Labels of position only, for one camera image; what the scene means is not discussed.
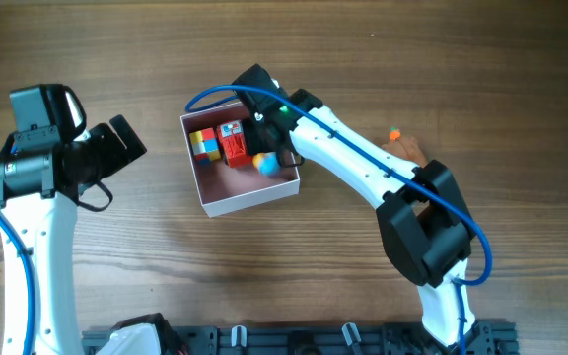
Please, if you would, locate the red toy fire truck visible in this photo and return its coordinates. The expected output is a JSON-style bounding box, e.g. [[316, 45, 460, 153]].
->
[[215, 120, 252, 169]]

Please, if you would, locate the blue orange cartoon figurine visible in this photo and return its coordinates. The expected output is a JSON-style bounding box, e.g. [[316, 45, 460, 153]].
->
[[252, 152, 280, 176]]

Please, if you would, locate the multicoloured puzzle cube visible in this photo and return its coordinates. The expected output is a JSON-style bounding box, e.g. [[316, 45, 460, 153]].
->
[[188, 128, 221, 164]]

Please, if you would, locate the white cardboard box pink interior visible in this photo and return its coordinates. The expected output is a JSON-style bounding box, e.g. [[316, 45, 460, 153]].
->
[[180, 103, 301, 218]]

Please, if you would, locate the brown plush capybara toy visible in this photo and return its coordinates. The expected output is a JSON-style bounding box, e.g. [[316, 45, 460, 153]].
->
[[381, 127, 427, 167]]

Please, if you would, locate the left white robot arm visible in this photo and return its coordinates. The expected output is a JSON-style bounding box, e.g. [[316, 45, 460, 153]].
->
[[0, 84, 147, 354]]

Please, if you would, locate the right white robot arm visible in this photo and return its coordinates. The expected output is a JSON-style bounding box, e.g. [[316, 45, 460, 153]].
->
[[232, 64, 475, 347]]

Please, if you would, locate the left blue cable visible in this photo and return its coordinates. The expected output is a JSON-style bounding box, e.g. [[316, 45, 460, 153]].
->
[[0, 187, 36, 355]]

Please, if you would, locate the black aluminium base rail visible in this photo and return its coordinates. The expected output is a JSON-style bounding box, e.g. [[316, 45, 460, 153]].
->
[[80, 321, 519, 355]]

